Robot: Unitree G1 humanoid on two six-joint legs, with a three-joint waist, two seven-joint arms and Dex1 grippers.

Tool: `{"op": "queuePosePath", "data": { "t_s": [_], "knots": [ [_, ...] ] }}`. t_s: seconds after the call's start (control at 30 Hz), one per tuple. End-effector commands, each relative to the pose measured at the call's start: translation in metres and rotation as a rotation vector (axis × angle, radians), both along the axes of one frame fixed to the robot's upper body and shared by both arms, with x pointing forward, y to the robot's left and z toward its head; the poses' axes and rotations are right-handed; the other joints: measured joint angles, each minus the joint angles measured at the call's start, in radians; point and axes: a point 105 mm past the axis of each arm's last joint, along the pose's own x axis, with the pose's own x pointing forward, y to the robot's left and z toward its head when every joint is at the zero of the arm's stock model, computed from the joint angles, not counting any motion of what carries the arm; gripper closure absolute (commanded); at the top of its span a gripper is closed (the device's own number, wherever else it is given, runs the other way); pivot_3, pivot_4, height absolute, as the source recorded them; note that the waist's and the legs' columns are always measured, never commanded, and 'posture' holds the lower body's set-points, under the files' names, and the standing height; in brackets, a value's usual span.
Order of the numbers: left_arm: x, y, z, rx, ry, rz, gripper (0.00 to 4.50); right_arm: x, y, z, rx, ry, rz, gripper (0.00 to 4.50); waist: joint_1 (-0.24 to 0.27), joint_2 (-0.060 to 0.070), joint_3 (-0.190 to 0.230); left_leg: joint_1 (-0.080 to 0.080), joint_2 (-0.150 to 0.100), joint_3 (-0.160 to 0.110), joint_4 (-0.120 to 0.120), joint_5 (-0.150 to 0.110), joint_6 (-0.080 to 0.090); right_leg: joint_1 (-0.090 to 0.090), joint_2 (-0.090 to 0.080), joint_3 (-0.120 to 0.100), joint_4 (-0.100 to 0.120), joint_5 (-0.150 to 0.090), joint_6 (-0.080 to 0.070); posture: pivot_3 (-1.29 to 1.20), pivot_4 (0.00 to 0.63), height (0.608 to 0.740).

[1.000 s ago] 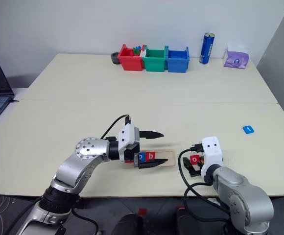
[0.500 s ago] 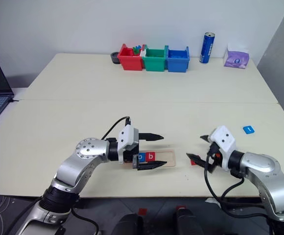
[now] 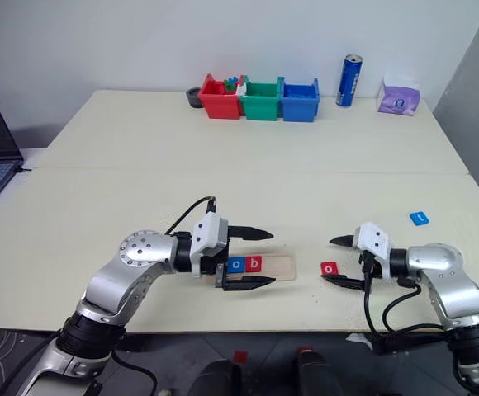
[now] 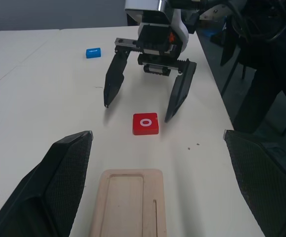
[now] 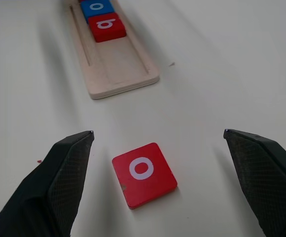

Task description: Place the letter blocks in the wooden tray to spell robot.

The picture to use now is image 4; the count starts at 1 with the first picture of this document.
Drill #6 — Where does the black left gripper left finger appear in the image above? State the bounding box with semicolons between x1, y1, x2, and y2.
0;130;94;237

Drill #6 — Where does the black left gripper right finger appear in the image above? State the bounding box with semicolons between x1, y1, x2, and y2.
223;129;286;237

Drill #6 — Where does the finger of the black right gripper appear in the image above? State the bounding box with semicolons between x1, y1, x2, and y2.
103;48;132;108
164;59;198;123

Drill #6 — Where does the red letter tile o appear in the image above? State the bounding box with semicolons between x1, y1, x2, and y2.
132;112;160;136

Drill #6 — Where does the blue letter tile l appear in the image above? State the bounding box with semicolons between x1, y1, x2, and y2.
85;47;102;59

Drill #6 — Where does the light wooden letter tray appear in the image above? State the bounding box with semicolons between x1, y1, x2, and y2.
88;168;168;237

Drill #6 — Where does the dark robot lower body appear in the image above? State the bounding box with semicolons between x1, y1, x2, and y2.
219;0;286;139

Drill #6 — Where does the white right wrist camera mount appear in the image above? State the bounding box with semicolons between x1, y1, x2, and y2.
124;0;191;54

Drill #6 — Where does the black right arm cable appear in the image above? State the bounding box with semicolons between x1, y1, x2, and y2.
230;0;286;42

